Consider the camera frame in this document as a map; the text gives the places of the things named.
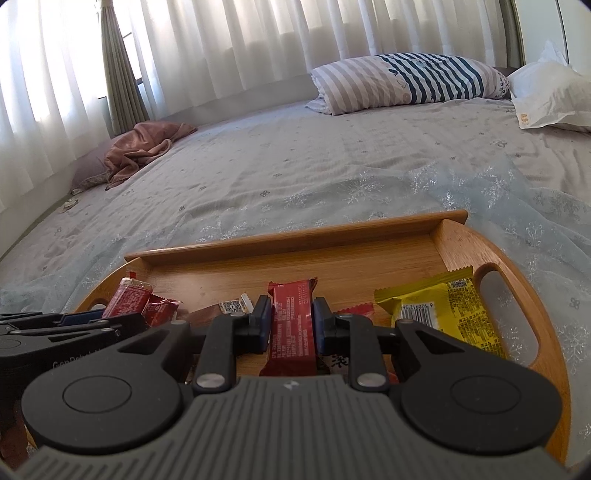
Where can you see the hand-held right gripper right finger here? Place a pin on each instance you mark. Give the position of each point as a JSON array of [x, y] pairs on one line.
[[322, 327]]

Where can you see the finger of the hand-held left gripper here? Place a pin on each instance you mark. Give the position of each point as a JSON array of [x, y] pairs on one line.
[[92, 330], [81, 316]]

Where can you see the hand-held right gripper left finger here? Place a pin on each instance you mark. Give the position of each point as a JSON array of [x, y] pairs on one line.
[[262, 323]]

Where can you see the small red snack bar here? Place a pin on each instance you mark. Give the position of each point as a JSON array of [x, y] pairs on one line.
[[127, 297]]

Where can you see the brown snack packet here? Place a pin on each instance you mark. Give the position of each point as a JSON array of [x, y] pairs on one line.
[[198, 316]]

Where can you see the wooden tray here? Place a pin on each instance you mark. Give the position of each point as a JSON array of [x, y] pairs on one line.
[[323, 258]]

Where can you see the red biscuit packet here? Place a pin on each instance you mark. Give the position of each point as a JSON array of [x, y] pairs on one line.
[[159, 311]]

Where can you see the yellow snack packet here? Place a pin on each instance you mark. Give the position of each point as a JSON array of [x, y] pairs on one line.
[[443, 314]]

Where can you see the small pale object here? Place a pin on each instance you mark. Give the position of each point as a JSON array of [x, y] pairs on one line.
[[70, 204]]

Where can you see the bed with grey sheet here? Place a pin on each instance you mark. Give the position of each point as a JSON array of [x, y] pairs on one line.
[[323, 152]]

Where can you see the pink cloth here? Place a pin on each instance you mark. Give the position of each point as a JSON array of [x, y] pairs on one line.
[[143, 147]]

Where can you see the grey-green curtain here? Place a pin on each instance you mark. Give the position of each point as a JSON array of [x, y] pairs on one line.
[[122, 69], [510, 32]]

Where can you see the striped pillow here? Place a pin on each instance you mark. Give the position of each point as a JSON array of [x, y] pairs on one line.
[[392, 83]]

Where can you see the white sheer curtain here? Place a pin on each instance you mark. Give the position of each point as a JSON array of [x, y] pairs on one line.
[[277, 41]]

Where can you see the white pillow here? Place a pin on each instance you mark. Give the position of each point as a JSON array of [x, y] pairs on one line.
[[554, 97]]

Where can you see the white wardrobe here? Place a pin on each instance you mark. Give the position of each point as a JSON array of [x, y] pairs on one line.
[[568, 27]]

